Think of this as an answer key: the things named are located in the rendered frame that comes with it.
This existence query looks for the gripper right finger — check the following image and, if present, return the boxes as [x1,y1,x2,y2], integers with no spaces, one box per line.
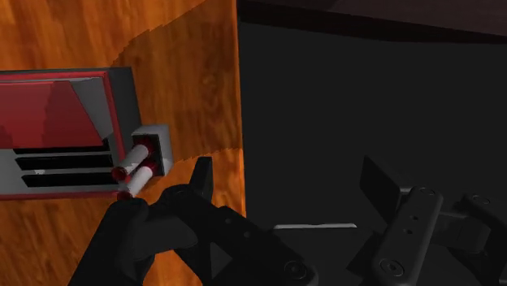
[346,154,507,286]

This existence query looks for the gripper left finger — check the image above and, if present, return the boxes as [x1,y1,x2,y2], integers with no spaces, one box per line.
[68,156,319,286]

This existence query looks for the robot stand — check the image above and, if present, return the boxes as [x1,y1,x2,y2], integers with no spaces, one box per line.
[236,19,507,286]

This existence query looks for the red and grey toaster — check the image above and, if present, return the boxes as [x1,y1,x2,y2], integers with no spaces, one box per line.
[0,67,175,202]

